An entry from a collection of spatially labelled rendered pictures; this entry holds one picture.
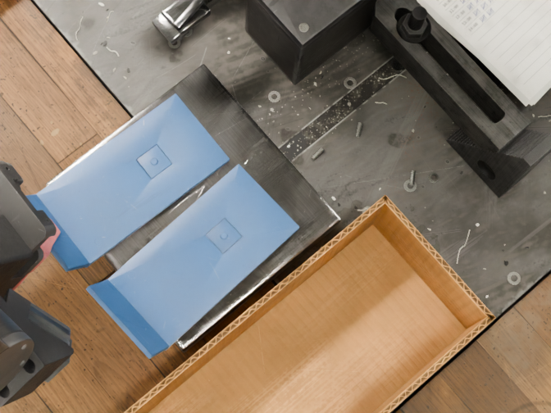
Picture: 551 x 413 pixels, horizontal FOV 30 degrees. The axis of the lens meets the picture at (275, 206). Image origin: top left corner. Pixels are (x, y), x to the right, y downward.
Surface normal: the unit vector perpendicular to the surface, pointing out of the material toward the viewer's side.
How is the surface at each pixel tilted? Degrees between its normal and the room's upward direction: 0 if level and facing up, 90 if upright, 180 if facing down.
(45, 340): 61
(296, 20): 0
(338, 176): 0
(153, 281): 0
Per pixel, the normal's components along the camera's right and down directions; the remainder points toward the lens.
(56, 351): 0.70, -0.65
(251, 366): 0.05, -0.25
